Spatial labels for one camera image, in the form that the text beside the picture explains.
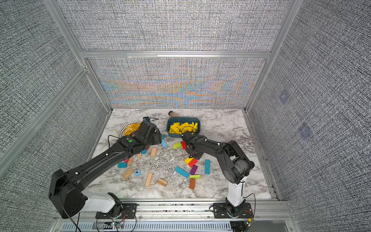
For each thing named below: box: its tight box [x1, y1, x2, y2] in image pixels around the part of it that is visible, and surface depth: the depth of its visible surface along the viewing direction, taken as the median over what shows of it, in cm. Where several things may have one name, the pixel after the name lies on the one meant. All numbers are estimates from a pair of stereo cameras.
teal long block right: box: [204, 159, 211, 175], surface depth 92 cm
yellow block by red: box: [184, 157, 195, 165], surface depth 92 cm
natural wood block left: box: [122, 168, 134, 180], surface depth 86 cm
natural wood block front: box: [145, 173, 153, 188], surface depth 85 cm
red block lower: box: [187, 157, 199, 168], surface depth 92 cm
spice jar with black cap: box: [168, 110, 180, 118], surface depth 116 cm
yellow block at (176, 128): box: [169, 122, 185, 135], surface depth 105 cm
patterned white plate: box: [123, 122, 141, 137], surface depth 101 cm
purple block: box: [189, 164, 199, 175], surface depth 89 cm
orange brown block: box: [189, 178, 196, 189], surface depth 83 cm
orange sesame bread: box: [123, 122, 141, 136], surface depth 101 cm
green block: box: [172, 142, 183, 150], surface depth 100 cm
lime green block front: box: [189, 174, 201, 179], surface depth 85 cm
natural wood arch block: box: [157, 177, 168, 187], surface depth 84 cm
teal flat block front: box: [174, 166, 190, 179], surface depth 88 cm
